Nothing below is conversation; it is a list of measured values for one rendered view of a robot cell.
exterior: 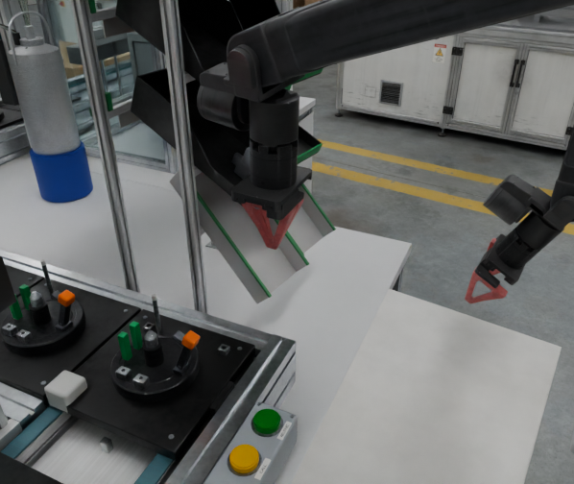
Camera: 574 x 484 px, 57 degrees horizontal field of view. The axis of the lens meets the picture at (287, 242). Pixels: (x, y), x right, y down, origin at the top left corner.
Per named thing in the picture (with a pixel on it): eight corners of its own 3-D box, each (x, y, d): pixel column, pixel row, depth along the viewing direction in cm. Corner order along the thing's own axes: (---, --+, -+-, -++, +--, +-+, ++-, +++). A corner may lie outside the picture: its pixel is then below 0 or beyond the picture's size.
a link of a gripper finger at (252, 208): (241, 250, 70) (239, 185, 65) (265, 225, 76) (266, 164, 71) (288, 263, 68) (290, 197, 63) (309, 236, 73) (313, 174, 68)
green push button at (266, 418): (285, 422, 81) (284, 413, 80) (273, 442, 77) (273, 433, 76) (261, 413, 82) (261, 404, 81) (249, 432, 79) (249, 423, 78)
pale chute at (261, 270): (296, 272, 108) (309, 263, 105) (256, 304, 99) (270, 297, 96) (215, 158, 108) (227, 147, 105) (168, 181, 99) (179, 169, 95)
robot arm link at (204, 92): (249, 52, 52) (302, 25, 57) (170, 34, 58) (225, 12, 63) (261, 158, 59) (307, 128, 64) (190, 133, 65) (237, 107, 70)
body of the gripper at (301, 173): (229, 204, 64) (227, 146, 60) (268, 172, 72) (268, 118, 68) (278, 216, 61) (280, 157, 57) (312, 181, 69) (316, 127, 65)
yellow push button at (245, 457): (264, 458, 75) (263, 449, 74) (251, 482, 72) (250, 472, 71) (239, 448, 77) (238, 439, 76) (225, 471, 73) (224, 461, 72)
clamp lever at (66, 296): (72, 323, 93) (76, 294, 89) (63, 329, 92) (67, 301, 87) (56, 311, 94) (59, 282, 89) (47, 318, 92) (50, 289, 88)
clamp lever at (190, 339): (189, 364, 85) (201, 335, 80) (182, 373, 83) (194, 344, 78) (171, 351, 85) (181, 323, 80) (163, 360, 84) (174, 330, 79)
